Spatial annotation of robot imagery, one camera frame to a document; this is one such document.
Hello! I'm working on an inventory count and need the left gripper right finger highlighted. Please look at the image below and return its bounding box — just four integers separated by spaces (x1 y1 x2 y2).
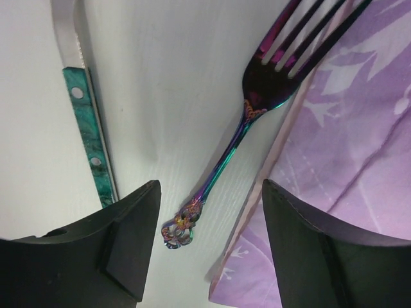
262 179 410 307

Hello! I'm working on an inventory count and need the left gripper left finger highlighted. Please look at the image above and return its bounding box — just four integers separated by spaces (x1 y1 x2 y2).
1 180 161 307

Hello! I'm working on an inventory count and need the iridescent rainbow fork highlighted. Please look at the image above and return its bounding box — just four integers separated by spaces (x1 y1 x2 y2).
161 0 371 250

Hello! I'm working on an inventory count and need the purple Elsa placemat cloth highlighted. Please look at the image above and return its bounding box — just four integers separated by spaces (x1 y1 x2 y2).
209 1 410 307

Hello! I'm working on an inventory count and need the green handled spoon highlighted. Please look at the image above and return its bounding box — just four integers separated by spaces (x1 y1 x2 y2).
50 0 118 208

